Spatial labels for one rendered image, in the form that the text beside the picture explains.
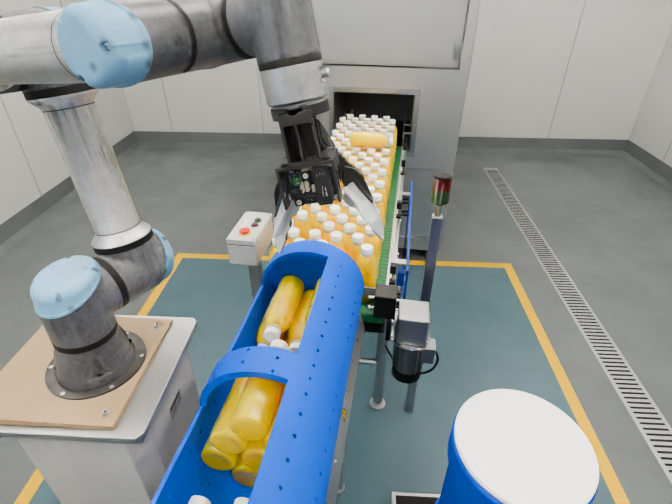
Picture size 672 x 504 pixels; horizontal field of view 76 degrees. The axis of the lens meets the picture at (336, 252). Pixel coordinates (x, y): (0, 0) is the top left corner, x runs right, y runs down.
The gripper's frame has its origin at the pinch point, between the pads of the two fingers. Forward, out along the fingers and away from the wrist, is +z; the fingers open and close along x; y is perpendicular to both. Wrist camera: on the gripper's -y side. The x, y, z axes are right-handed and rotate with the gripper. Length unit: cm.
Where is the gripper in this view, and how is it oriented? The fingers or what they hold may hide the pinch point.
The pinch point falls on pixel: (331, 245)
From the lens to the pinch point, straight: 62.2
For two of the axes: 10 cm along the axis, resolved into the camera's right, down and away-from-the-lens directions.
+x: 9.8, -1.3, -1.5
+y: -0.8, 4.3, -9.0
